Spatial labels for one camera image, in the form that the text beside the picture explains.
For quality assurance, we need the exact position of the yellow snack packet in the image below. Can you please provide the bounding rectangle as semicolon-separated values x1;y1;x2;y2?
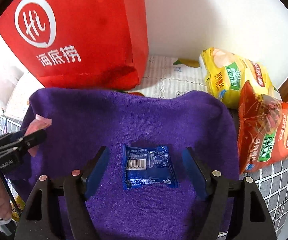
10;194;26;222

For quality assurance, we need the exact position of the small pink snack packet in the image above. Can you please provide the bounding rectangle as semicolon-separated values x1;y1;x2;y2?
25;114;52;157

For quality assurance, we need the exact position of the blue snack packet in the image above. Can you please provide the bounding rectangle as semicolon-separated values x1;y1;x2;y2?
123;145;179;190

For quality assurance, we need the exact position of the person's left hand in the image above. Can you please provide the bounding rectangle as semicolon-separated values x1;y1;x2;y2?
0;179;12;221

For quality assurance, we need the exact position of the grey checked tablecloth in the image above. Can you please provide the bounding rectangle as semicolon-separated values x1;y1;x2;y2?
0;114;288;238

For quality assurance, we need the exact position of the purple towel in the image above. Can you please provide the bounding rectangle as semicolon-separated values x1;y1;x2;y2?
8;88;239;239

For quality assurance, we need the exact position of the orange chips bag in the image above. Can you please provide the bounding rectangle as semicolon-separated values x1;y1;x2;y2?
238;81;288;173

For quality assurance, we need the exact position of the red paper shopping bag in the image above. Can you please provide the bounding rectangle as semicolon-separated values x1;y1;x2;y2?
0;0;148;90

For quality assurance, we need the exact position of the yellow chips bag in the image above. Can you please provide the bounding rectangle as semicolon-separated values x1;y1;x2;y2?
199;47;278;109

